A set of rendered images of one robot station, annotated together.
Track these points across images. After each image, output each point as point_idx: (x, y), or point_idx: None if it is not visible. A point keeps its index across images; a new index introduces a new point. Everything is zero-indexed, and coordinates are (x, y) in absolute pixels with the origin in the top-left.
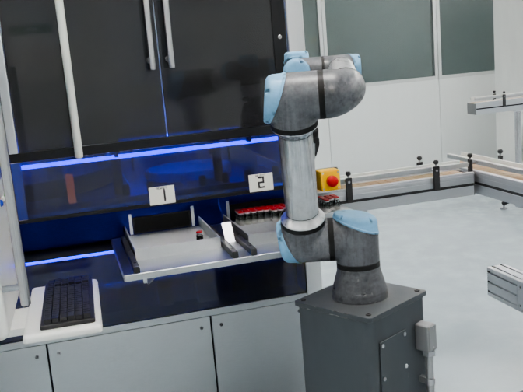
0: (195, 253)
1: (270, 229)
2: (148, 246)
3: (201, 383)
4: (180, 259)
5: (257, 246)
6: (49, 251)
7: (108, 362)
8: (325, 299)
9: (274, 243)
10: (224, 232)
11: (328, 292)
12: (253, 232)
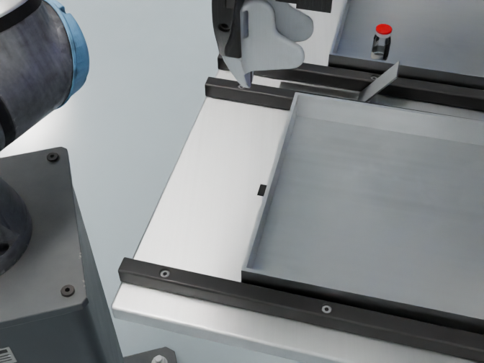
0: (327, 37)
1: (416, 207)
2: (448, 2)
3: None
4: (302, 11)
5: (271, 122)
6: None
7: None
8: (16, 184)
9: (272, 158)
10: (379, 78)
11: (46, 209)
12: (423, 168)
